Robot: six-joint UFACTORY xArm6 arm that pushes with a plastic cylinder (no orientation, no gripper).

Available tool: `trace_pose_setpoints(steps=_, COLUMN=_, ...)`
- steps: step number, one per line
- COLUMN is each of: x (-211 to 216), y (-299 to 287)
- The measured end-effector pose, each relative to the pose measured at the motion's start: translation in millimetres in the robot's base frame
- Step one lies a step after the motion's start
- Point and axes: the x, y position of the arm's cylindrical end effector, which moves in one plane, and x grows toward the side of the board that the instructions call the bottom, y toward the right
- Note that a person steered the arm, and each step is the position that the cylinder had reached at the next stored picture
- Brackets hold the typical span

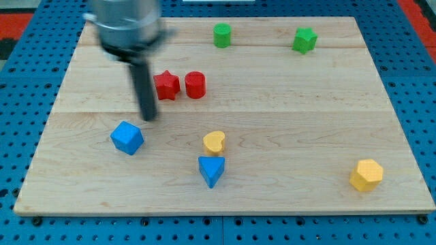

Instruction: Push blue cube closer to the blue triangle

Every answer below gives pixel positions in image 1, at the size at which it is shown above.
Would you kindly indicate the yellow heart block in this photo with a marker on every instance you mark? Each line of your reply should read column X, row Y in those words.
column 214, row 143

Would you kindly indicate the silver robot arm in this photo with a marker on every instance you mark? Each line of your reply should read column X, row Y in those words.
column 129, row 31

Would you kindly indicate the yellow hexagon block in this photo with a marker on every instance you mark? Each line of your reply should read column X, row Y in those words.
column 366, row 175

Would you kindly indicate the red cylinder block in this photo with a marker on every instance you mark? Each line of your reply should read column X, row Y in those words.
column 195, row 84

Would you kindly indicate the blue cube block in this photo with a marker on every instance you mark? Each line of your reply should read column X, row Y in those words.
column 127, row 138

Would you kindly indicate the green star block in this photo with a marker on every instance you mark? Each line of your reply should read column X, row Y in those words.
column 304, row 40

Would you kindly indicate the green cylinder block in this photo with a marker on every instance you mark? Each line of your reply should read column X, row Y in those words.
column 222, row 35

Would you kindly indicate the blue triangle block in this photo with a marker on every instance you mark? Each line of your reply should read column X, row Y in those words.
column 211, row 169

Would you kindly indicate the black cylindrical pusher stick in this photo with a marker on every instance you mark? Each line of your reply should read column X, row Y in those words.
column 141, row 78

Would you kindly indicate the red star block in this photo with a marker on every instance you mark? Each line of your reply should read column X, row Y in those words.
column 167, row 85

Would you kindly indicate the wooden board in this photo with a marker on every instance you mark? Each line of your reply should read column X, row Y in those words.
column 295, row 127

